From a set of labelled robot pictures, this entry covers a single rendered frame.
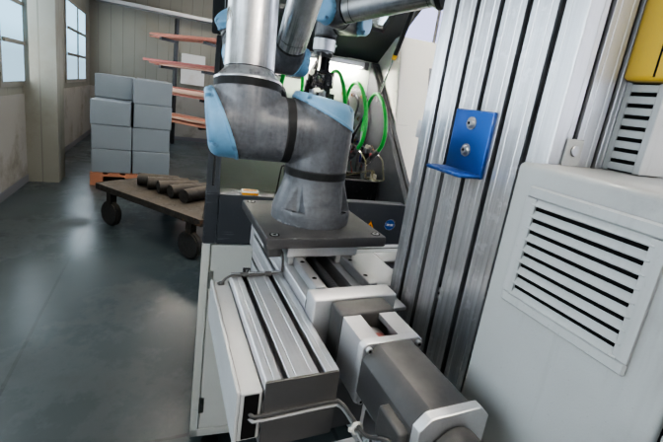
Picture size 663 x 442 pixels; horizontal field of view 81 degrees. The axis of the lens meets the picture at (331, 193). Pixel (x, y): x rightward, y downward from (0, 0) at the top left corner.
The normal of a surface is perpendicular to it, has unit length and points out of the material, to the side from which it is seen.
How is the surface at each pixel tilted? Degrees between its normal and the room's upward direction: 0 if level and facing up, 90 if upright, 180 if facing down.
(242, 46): 81
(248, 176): 90
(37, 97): 90
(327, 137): 90
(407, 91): 76
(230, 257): 90
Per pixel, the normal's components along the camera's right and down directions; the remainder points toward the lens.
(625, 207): -0.91, -0.04
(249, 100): 0.25, 0.08
